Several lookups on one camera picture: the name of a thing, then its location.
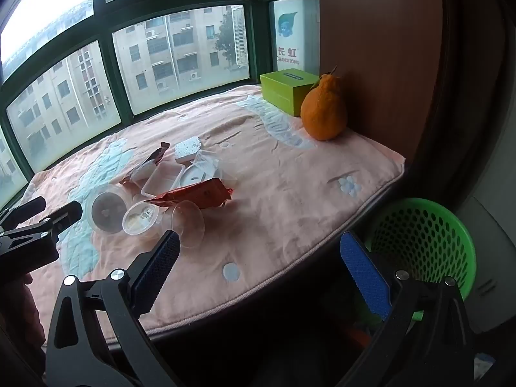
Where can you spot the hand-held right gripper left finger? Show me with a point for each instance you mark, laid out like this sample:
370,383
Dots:
159,266

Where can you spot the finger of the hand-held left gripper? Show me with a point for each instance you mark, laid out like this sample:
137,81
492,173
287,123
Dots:
62,214
28,209

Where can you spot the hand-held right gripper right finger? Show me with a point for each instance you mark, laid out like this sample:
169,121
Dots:
365,274

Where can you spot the plastic cup with printed lid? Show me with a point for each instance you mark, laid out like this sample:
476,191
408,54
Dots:
141,217

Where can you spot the green perforated plastic basket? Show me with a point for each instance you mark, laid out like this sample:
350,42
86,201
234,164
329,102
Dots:
419,234

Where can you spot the person's left hand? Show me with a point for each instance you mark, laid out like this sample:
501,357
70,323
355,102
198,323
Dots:
20,310

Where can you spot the clear round plastic cup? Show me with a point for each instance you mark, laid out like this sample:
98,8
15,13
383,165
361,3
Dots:
107,209

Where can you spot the red snack wrapper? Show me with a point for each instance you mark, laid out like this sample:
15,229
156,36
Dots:
197,195

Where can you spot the clear rectangular plastic tray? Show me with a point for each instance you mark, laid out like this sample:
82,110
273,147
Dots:
163,177

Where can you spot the white round plastic lid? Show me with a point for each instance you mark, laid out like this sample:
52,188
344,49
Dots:
193,177

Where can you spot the brown snack wrapper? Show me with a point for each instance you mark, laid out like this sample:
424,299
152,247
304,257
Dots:
159,154

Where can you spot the clear plastic container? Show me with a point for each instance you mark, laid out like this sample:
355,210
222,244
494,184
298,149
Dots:
205,160

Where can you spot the pink printed blanket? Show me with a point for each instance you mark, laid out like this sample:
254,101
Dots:
282,193

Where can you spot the white foam block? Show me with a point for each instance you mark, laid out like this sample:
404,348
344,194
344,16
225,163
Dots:
187,149

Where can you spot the bumpy orange citrus fruit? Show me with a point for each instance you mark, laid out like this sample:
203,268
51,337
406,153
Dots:
322,113

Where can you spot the green cardboard box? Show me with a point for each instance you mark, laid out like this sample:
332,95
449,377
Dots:
282,92

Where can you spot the brown wooden cabinet panel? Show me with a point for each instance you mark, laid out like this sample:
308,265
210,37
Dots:
383,48

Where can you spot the white appliance with leaf logo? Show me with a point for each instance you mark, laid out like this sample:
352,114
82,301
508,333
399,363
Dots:
294,48

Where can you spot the green window frame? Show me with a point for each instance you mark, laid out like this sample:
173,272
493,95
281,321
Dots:
107,64

